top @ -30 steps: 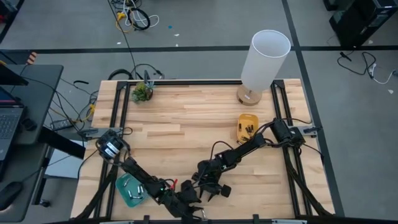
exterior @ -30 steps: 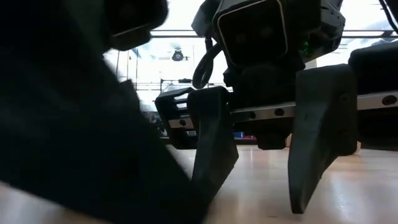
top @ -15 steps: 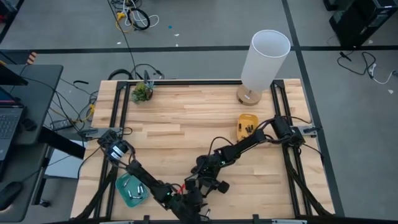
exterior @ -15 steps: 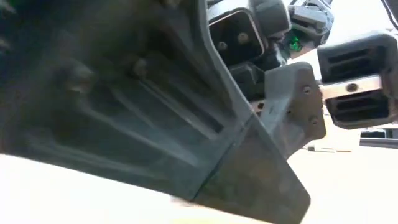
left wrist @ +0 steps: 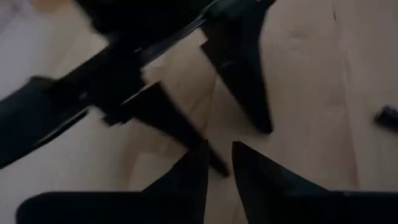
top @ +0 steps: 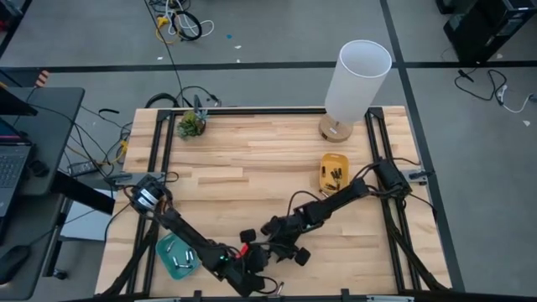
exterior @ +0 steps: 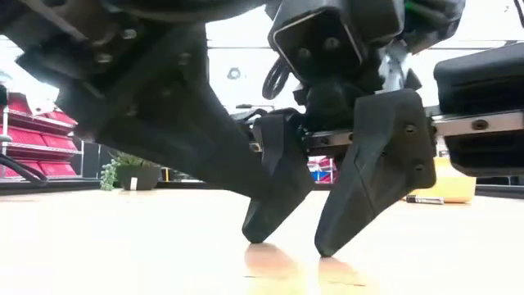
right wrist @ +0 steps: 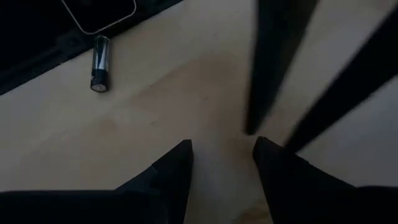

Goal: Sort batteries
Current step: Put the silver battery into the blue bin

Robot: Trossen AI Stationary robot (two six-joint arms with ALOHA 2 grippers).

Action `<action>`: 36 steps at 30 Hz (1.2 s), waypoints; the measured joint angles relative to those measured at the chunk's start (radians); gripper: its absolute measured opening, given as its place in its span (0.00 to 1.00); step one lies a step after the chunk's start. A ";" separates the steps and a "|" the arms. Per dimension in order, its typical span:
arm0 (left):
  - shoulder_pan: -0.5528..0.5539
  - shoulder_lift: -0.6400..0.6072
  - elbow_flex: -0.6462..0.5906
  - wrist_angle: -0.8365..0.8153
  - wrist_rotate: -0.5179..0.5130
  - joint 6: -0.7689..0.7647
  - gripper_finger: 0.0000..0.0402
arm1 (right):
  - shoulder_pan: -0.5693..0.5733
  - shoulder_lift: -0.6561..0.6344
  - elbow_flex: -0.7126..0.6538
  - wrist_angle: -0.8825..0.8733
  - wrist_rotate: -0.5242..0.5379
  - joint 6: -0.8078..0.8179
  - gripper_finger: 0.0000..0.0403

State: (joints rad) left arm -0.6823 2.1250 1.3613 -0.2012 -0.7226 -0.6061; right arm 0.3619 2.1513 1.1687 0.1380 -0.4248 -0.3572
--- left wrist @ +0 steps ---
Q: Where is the silver AA battery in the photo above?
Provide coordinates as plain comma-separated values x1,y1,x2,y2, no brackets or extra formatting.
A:
374,105,398,129

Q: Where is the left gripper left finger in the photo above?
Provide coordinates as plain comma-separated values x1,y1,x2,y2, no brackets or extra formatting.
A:
15,139,210,224

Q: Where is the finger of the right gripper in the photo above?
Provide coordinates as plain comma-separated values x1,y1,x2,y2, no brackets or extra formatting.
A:
200,18,274,135
124,82,231,178

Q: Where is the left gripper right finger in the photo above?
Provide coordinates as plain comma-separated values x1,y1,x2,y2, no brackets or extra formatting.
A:
231,141,398,224

